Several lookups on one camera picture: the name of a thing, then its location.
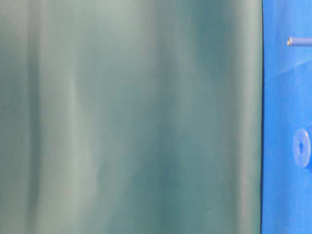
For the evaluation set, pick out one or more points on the small metal shaft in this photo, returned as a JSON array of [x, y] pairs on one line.
[[299, 42]]

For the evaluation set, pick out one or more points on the small blue gear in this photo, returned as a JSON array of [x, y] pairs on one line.
[[302, 148]]

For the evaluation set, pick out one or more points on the green blurred foreground panel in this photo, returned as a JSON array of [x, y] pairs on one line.
[[130, 116]]

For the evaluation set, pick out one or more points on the blue cloth mat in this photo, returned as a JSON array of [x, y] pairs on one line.
[[287, 107]]

